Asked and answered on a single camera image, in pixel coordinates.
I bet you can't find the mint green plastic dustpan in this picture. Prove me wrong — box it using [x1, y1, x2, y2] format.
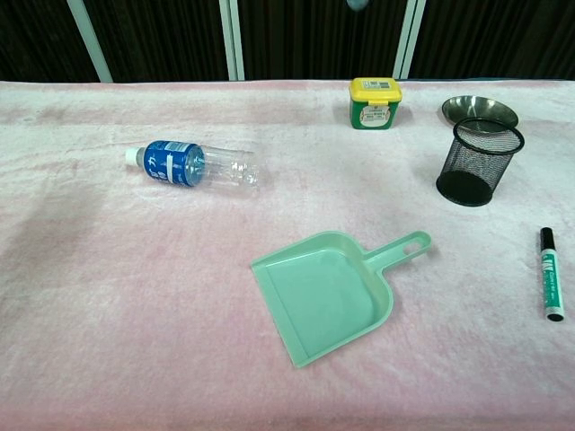
[250, 230, 433, 371]

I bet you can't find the clear bottle with blue label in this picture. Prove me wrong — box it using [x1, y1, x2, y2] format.
[124, 139, 261, 189]

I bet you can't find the green tub with yellow lid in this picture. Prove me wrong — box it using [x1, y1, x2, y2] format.
[348, 76, 404, 131]

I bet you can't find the pink plush table cloth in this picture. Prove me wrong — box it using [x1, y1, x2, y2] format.
[0, 79, 575, 431]

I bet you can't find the black mesh pen holder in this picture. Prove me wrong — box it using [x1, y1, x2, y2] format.
[435, 117, 526, 207]

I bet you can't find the round stainless steel dish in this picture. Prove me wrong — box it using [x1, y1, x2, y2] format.
[441, 94, 520, 129]

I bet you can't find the green marker with black cap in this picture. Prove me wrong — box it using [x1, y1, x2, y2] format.
[539, 226, 565, 322]

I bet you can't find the white metal frame post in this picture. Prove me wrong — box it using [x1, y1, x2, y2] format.
[218, 0, 246, 83]
[392, 0, 427, 81]
[66, 0, 114, 84]

